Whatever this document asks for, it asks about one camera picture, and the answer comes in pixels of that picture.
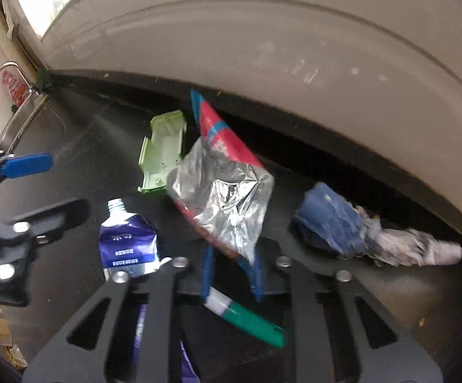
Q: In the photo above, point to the steel kitchen sink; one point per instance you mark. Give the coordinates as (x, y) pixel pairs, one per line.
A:
(23, 121)

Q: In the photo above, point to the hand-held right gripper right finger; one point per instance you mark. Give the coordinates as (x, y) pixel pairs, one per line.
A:
(256, 283)

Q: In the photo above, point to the blue toothpaste tube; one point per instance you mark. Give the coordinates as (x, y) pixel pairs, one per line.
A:
(127, 239)

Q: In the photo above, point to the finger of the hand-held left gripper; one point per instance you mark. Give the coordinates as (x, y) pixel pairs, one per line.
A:
(27, 165)
(55, 215)

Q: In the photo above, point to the dark green scouring pad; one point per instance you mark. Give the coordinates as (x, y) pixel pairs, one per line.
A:
(41, 79)

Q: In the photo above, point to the red and blue foil wrapper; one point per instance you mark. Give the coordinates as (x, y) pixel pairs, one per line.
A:
(223, 191)

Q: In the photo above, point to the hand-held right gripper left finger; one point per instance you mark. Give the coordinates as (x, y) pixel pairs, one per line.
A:
(207, 275)

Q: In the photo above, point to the light green plastic piece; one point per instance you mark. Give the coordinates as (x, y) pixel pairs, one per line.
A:
(163, 151)

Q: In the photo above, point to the white and green marker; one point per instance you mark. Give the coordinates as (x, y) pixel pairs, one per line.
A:
(250, 321)

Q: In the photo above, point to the blue and white crumpled paper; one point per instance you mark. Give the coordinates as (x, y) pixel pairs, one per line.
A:
(330, 223)

